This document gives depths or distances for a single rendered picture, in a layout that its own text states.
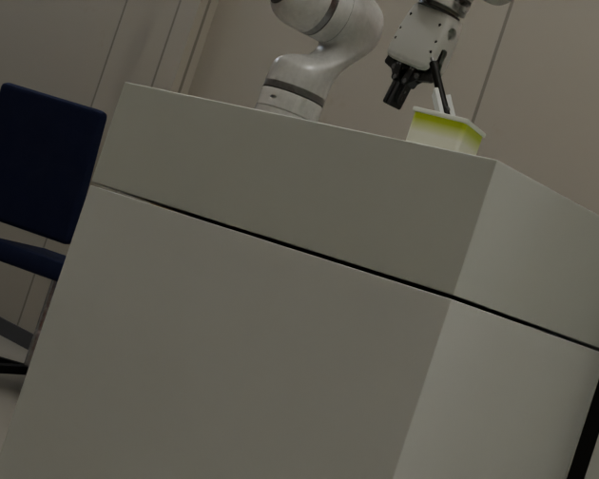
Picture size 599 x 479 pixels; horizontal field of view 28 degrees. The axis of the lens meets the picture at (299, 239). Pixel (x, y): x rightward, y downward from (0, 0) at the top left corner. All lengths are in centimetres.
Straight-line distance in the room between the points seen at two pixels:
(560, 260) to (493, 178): 18
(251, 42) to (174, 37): 44
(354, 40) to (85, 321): 90
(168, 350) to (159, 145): 28
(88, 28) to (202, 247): 501
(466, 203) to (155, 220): 47
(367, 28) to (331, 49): 8
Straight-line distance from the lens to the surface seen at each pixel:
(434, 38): 196
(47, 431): 162
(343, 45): 225
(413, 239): 126
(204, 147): 151
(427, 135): 147
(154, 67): 570
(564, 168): 414
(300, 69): 220
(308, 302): 133
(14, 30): 706
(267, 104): 220
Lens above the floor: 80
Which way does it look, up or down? 1 degrees up
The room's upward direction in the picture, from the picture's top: 18 degrees clockwise
